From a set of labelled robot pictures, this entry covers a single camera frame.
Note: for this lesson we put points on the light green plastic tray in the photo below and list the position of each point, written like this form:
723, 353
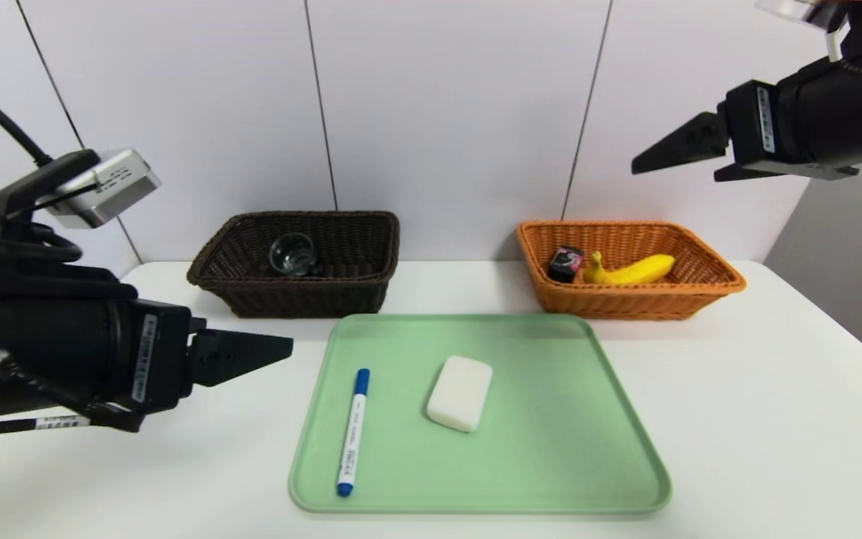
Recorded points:
551, 449

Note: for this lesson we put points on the black snack box red print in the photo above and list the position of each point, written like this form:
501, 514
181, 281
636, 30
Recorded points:
566, 263

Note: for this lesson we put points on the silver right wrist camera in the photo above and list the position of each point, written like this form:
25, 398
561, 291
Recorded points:
798, 9

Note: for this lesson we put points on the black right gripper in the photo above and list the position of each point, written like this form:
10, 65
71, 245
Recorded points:
754, 126

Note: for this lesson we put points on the orange wicker basket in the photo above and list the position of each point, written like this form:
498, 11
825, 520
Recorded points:
663, 299

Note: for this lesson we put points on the white soap bar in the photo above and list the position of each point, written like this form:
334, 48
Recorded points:
459, 393

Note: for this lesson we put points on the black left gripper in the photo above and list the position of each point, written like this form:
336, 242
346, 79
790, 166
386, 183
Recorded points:
158, 358

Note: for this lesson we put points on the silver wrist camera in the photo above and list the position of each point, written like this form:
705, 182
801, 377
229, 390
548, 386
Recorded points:
798, 9
105, 187

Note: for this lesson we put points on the dark brown wicker basket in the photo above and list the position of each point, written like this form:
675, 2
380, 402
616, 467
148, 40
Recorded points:
356, 262

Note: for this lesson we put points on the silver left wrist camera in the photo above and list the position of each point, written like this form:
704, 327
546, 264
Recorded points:
105, 187

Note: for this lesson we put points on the blue and white marker pen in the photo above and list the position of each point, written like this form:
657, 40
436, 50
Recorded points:
352, 434

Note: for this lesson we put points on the yellow banana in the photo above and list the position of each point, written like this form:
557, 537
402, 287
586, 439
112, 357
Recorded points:
640, 269

